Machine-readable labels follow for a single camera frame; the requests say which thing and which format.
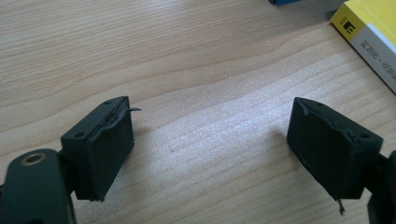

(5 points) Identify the yellow book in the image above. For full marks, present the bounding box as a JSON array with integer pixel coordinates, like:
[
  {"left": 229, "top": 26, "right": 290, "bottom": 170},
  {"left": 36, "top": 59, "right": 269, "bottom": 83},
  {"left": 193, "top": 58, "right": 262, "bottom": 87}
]
[{"left": 330, "top": 0, "right": 396, "bottom": 94}]

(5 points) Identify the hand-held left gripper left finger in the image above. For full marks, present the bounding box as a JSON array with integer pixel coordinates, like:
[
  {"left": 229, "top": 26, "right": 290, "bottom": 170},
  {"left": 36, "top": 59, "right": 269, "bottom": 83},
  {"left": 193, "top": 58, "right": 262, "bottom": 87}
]
[{"left": 60, "top": 95, "right": 142, "bottom": 203}]

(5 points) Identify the blue file rack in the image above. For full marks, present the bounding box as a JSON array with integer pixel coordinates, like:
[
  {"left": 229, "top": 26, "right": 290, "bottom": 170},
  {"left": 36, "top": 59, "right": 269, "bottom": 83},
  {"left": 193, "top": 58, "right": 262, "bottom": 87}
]
[{"left": 268, "top": 0, "right": 303, "bottom": 7}]

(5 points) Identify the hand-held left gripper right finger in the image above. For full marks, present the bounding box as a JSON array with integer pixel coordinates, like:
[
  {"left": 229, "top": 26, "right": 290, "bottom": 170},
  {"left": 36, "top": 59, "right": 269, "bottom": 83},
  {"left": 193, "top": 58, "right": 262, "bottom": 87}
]
[{"left": 286, "top": 96, "right": 385, "bottom": 217}]

